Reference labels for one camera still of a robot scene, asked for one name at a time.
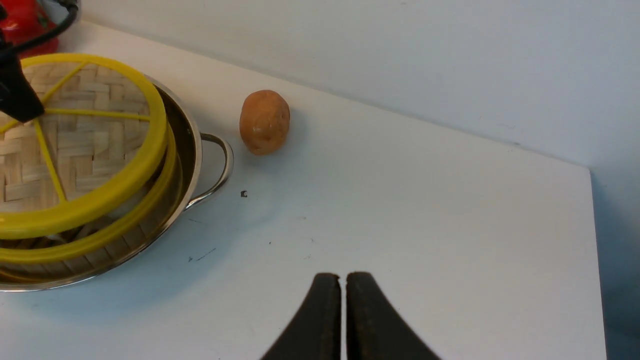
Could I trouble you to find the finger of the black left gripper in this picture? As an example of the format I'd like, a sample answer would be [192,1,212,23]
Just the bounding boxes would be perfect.
[0,32,46,123]

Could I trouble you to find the yellow bamboo steamer basket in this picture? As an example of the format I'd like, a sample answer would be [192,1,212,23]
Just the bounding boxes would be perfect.
[1,116,183,283]

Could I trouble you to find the stainless steel pot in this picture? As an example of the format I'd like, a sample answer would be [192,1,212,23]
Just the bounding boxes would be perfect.
[0,79,234,293]

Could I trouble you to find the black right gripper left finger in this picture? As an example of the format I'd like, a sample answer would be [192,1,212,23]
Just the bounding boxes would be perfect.
[262,273,342,360]

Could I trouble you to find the yellow woven steamer lid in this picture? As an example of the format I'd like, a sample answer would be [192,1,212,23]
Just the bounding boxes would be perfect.
[1,54,169,240]

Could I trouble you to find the black cable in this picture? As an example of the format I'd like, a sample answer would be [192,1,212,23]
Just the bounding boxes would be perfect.
[9,0,81,55]

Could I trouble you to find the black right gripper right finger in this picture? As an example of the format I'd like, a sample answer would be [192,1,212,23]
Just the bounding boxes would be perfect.
[346,272,439,360]

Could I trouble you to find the brown plastic potato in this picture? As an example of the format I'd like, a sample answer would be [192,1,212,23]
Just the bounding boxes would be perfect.
[238,89,291,157]

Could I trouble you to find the red plastic bell pepper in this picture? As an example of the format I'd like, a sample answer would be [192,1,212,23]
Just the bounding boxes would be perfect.
[0,0,57,51]

